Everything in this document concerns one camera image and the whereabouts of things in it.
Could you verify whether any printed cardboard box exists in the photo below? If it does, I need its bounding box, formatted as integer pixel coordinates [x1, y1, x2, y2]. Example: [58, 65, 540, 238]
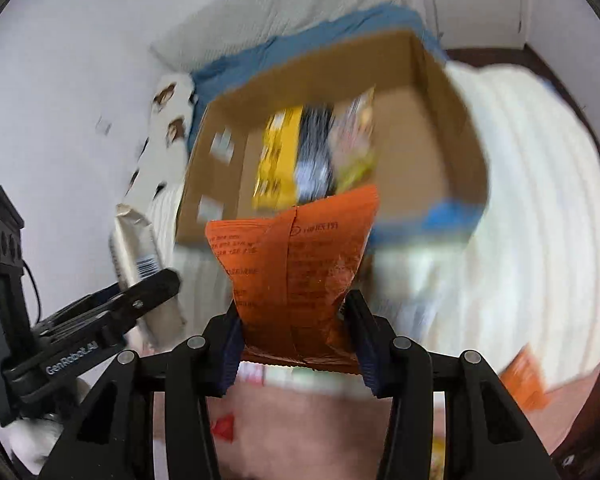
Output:
[175, 30, 491, 261]

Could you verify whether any white pillow with brown print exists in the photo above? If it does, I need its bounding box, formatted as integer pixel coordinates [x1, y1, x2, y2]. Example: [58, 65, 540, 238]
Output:
[125, 72, 198, 201]

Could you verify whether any striped bed sheet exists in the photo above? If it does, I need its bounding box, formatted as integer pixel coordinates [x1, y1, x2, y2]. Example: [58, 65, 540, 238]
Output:
[235, 360, 366, 388]

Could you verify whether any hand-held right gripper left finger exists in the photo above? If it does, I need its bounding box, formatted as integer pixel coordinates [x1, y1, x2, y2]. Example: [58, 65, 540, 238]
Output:
[39, 305, 243, 480]

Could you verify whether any blue cloth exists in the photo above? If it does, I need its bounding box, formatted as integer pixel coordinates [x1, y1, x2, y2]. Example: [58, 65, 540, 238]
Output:
[190, 4, 448, 111]

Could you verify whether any pale yellow snack packet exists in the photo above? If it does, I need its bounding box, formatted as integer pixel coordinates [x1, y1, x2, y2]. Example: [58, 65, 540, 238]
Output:
[330, 87, 378, 196]

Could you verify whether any black cable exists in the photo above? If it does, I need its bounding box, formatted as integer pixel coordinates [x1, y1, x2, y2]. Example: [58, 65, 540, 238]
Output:
[22, 260, 43, 323]

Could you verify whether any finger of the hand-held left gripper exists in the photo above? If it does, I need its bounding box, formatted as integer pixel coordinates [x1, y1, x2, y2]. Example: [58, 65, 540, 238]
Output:
[35, 267, 182, 356]

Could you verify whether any beige snack packet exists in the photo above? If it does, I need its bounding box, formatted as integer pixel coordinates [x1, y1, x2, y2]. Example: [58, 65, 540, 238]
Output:
[111, 202, 188, 346]

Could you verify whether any white quilt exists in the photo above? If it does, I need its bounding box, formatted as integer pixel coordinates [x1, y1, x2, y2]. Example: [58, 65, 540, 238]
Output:
[370, 60, 600, 391]

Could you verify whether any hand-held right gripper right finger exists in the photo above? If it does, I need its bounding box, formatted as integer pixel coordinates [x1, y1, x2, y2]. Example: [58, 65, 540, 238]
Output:
[345, 290, 561, 480]

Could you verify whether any orange snack packet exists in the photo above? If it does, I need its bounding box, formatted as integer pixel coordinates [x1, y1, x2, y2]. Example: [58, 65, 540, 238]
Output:
[500, 345, 551, 411]
[205, 185, 381, 376]

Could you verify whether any black snack packet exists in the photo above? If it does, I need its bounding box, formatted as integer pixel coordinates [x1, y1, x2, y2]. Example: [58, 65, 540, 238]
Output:
[295, 102, 338, 206]

